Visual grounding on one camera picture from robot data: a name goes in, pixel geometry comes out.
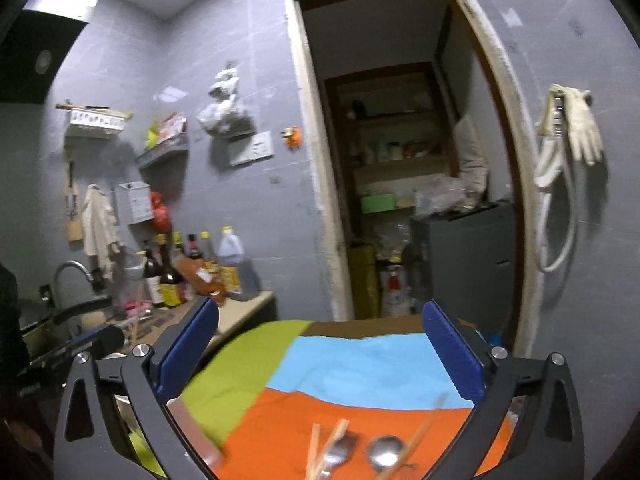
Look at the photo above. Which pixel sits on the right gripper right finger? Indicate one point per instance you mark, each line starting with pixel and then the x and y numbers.
pixel 547 441

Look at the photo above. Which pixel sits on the dark vinegar bottle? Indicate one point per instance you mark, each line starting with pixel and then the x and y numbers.
pixel 151 275

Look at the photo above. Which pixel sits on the grey cabinet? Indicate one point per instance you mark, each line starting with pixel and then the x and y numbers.
pixel 466 263

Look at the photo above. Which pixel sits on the wooden knife holder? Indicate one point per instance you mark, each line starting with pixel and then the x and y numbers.
pixel 74 228

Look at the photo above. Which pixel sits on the white rubber glove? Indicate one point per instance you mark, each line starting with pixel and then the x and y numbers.
pixel 582 129

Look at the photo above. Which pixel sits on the crumpled plastic bag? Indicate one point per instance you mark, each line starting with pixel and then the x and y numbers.
pixel 438 194

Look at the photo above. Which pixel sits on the hanging beige towel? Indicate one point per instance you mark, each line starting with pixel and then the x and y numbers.
pixel 101 240

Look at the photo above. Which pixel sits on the yellow cap sauce bottle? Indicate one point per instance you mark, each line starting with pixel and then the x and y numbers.
pixel 209 257

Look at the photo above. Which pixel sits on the dark soy sauce bottle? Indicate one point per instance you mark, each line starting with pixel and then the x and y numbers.
pixel 171 281

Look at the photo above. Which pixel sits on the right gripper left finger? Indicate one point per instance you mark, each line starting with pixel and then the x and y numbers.
pixel 91 440

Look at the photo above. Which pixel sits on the orange wall hook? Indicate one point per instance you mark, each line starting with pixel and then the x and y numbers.
pixel 292 138

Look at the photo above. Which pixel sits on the red plastic bag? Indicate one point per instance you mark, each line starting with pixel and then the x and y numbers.
pixel 160 213

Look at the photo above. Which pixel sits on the steel fork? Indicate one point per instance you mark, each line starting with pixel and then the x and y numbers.
pixel 337 454

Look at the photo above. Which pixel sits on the chrome kitchen faucet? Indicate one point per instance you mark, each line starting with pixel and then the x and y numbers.
pixel 73 283

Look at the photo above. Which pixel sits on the wall socket plate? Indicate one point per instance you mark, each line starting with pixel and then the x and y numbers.
pixel 249 149

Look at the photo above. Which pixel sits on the wooden chopstick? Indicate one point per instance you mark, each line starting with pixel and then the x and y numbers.
pixel 312 451
pixel 411 445
pixel 337 432

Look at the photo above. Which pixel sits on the steel spoon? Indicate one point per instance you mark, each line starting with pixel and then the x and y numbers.
pixel 383 452

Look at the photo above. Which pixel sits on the brown snack bag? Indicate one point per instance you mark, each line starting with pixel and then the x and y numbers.
pixel 204 283

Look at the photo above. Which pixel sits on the multicolour patchwork cloth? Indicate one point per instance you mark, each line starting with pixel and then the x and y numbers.
pixel 260 396

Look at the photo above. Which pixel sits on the grey wall box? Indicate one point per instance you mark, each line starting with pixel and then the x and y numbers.
pixel 133 201

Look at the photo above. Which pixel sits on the black wok pan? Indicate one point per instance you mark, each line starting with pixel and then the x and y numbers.
pixel 35 313

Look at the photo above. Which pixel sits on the wooden storage shelf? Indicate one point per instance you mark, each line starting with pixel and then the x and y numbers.
pixel 388 130

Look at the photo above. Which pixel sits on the large cooking oil jug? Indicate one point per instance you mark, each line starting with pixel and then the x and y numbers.
pixel 236 269

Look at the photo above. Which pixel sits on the white wall basket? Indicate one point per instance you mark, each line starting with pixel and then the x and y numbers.
pixel 93 122

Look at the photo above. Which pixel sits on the grey wall shelf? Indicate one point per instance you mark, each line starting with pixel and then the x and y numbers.
pixel 166 149

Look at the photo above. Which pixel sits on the hanging plastic bag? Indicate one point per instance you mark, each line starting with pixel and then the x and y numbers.
pixel 226 116

